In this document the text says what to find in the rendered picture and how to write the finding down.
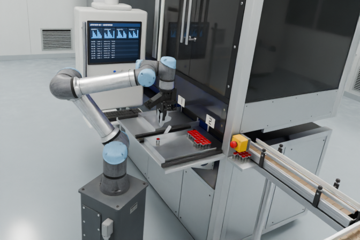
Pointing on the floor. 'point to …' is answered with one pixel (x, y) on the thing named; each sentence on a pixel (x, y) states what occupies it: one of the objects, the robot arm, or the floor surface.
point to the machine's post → (238, 95)
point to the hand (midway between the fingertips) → (159, 124)
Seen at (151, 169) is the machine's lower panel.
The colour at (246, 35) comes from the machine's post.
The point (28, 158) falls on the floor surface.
